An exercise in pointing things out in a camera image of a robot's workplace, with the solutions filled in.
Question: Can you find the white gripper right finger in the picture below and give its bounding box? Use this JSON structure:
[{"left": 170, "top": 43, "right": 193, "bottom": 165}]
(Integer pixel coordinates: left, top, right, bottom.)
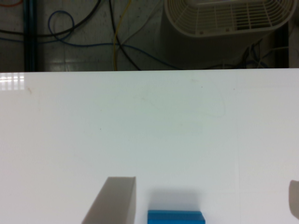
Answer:
[{"left": 289, "top": 180, "right": 299, "bottom": 218}]

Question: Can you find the blue cable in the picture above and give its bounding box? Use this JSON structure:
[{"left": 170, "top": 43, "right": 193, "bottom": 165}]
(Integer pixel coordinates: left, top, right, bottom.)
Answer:
[{"left": 0, "top": 10, "right": 188, "bottom": 70}]

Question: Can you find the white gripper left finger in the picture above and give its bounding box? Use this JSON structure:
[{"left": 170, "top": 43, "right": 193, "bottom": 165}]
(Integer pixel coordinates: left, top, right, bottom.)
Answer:
[{"left": 81, "top": 177, "right": 136, "bottom": 224}]

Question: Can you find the blue block with hole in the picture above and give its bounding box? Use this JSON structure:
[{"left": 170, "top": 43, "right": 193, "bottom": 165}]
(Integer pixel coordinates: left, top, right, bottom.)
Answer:
[{"left": 148, "top": 210, "right": 206, "bottom": 224}]

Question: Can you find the yellow cable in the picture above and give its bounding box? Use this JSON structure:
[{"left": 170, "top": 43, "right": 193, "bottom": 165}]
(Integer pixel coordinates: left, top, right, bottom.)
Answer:
[{"left": 113, "top": 0, "right": 132, "bottom": 71}]

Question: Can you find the dark blue frame post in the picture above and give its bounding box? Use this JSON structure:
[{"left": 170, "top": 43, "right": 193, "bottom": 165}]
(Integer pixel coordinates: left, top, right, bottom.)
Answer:
[{"left": 23, "top": 0, "right": 37, "bottom": 72}]

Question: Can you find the black cable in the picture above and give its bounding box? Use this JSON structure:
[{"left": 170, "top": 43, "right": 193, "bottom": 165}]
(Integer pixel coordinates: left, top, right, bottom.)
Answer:
[{"left": 0, "top": 0, "right": 141, "bottom": 71}]

